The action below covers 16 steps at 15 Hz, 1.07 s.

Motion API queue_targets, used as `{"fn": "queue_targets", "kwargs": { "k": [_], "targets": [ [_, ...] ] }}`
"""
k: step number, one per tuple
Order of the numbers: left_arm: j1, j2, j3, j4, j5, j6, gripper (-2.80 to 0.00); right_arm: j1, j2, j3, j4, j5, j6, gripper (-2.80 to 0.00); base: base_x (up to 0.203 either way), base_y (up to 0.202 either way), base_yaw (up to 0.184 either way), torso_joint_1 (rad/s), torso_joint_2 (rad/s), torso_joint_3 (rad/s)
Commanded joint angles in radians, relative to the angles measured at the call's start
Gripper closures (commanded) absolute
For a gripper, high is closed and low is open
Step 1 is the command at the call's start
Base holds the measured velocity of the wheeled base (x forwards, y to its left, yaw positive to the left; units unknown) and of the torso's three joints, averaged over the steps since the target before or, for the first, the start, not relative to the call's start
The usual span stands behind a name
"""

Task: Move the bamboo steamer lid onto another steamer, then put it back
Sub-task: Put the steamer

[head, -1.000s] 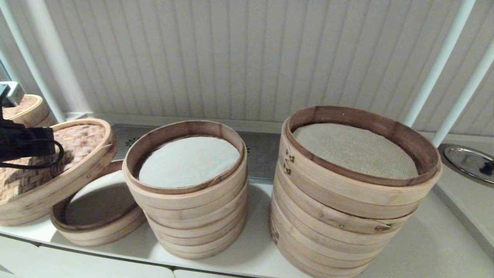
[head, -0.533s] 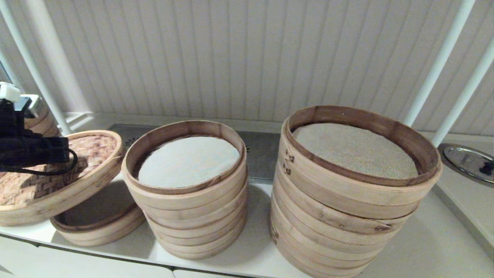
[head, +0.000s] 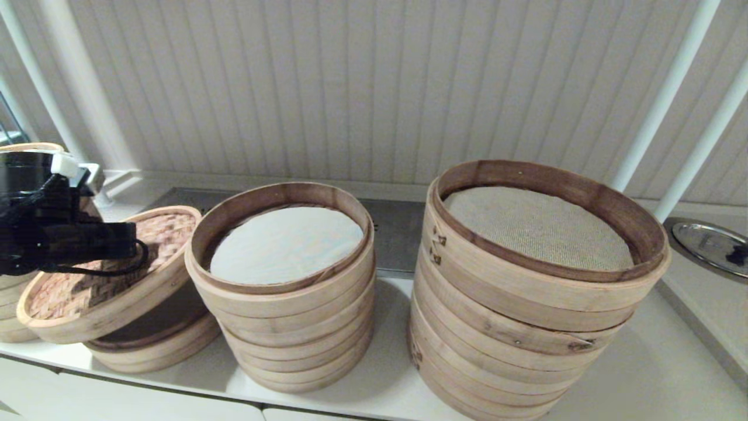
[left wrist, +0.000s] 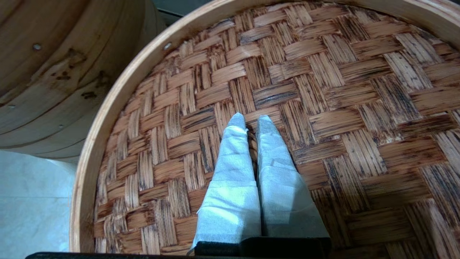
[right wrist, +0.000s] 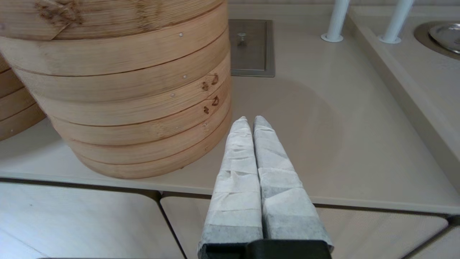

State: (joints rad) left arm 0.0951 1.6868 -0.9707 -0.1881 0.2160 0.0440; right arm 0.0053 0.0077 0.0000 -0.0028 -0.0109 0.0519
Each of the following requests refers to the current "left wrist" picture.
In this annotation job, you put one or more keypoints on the large bamboo steamer basket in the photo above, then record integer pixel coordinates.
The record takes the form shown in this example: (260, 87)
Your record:
(72, 104)
(46, 138)
(54, 68)
(32, 21)

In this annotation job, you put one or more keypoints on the small woven bamboo steamer lid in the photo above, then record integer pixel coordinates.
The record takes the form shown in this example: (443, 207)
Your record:
(323, 108)

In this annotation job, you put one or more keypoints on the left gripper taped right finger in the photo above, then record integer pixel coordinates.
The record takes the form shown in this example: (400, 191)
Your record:
(284, 194)

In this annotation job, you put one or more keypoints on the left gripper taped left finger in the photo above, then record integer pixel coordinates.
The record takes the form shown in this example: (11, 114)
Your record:
(231, 194)

